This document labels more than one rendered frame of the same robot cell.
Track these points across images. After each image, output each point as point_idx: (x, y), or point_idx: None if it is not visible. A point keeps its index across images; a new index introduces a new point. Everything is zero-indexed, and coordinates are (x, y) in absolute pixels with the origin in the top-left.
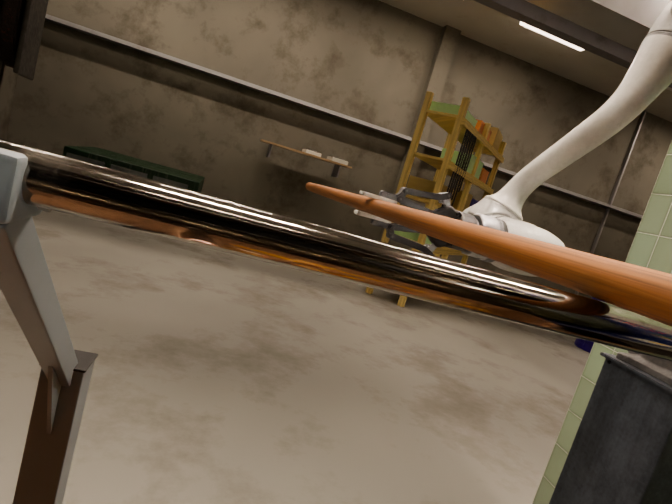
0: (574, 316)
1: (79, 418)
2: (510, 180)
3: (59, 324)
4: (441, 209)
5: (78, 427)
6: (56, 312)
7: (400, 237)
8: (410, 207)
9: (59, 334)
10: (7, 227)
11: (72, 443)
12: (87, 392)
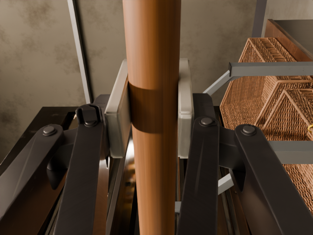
0: None
1: (297, 155)
2: None
3: (227, 184)
4: None
5: (304, 154)
6: (220, 188)
7: (241, 196)
8: (106, 194)
9: (231, 182)
10: None
11: (308, 157)
12: (287, 152)
